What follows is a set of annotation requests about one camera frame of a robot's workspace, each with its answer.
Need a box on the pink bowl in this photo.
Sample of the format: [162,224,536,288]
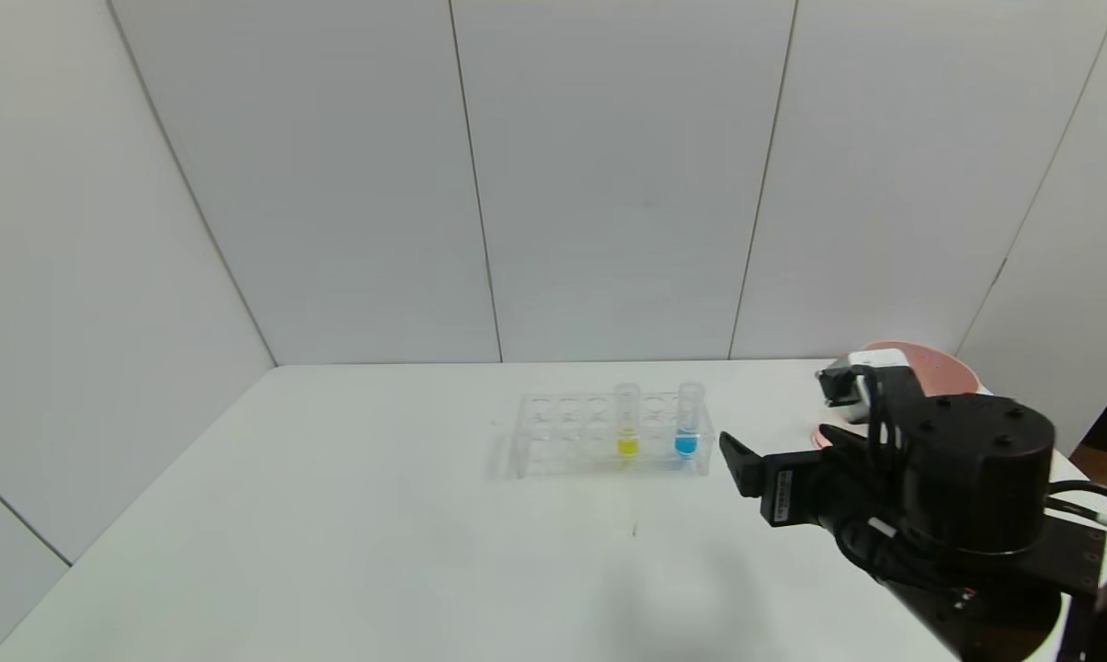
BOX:
[862,341,982,398]

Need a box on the test tube with yellow pigment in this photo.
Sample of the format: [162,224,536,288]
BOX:
[614,382,643,458]

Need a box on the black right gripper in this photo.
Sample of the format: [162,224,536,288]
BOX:
[718,423,884,543]

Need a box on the test tube with blue pigment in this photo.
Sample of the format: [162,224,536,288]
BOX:
[675,382,707,458]

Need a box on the black camera cable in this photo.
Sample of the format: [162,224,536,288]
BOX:
[862,368,890,461]

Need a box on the black cable with white tag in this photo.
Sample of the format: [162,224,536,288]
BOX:
[1043,480,1107,542]

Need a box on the clear plastic test tube rack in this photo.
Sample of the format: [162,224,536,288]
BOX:
[515,391,715,479]

